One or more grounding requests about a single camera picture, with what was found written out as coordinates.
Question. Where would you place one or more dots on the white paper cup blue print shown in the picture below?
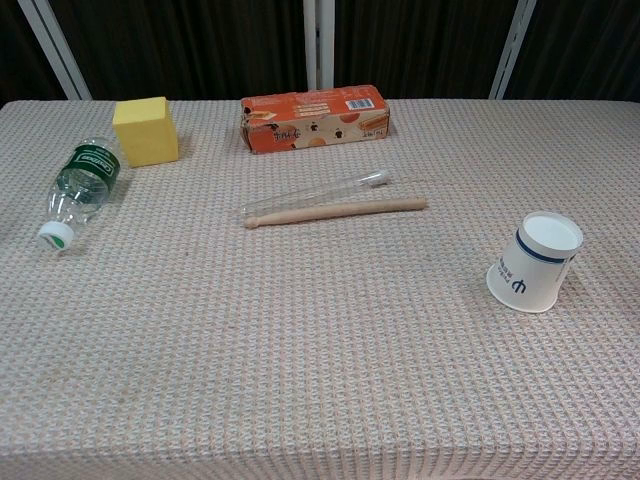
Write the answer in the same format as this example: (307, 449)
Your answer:
(535, 275)

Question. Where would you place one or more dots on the wooden drumstick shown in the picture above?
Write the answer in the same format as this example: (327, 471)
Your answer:
(340, 211)

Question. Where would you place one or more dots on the clear glass test tube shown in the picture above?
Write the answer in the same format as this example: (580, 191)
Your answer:
(310, 195)

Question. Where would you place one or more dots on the pink waffle-weave tablecloth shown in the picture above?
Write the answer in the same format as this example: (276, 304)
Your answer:
(300, 350)

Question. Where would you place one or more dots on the orange cardboard snack box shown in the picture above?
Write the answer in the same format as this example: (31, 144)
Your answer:
(315, 122)

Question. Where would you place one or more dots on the yellow sponge block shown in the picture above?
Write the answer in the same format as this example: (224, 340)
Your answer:
(147, 135)

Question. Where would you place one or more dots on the dark pleated curtain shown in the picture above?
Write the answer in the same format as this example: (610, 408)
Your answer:
(200, 45)

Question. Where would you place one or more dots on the clear plastic water bottle green label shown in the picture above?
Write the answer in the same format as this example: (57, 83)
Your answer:
(82, 186)

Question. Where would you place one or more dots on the white metal frame post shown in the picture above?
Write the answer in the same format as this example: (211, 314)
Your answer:
(515, 47)
(318, 42)
(57, 47)

